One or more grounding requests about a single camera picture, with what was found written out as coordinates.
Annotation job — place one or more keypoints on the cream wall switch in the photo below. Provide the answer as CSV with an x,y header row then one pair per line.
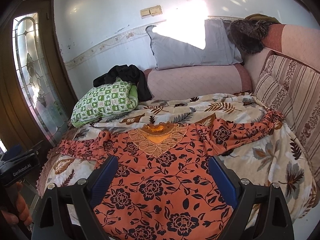
x,y
155,10
145,13

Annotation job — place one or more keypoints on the orange floral garment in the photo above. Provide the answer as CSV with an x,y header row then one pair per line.
x,y
162,180

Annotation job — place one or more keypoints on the green checkered pillow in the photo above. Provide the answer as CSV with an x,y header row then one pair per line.
x,y
107,100

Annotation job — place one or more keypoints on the dark furry cloth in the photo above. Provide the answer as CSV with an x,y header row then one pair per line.
x,y
247,37

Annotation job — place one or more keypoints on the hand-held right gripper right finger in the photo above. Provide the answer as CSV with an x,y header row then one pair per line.
x,y
222,180

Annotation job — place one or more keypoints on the olive brown cloth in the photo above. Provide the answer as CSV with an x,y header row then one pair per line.
x,y
262,18

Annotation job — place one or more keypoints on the grey pillow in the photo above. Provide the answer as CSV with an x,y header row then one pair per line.
x,y
190,55

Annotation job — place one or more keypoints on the large striped cushion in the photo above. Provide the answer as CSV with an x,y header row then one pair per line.
x,y
302,100

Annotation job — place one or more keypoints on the person's left hand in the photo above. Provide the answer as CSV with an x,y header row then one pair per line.
x,y
23,205

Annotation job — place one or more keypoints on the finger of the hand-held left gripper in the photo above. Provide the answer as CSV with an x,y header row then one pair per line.
x,y
16,151

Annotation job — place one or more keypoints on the black cloth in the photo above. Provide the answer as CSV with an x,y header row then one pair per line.
x,y
125,73

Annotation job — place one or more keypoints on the cream leaf print blanket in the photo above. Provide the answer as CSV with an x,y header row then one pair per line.
x,y
275,155

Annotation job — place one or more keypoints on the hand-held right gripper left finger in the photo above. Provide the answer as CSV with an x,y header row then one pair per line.
x,y
105,177

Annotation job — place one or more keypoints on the wooden door with stained glass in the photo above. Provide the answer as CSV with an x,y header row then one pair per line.
x,y
27,80

